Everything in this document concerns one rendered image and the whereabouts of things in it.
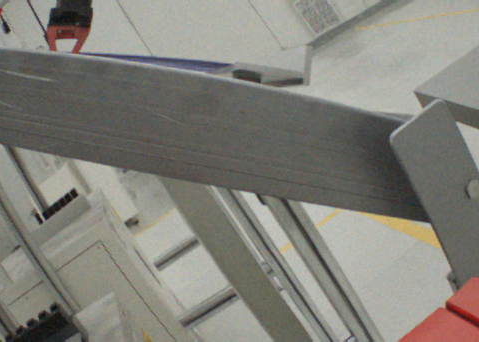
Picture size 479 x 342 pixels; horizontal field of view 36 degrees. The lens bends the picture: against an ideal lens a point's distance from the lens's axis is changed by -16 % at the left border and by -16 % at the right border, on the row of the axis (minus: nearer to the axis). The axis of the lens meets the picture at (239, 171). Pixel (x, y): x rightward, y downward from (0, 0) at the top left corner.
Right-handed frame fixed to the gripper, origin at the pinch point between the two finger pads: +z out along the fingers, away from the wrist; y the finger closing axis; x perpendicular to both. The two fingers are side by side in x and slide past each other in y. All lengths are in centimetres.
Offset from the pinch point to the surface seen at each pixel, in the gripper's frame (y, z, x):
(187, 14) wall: -748, -98, 100
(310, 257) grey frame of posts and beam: -9.7, 23.7, 39.7
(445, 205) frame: 65, 8, 26
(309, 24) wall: -747, -102, 234
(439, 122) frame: 65, 3, 25
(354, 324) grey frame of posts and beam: -10, 35, 49
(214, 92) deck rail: 60, 3, 12
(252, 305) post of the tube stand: -29, 36, 36
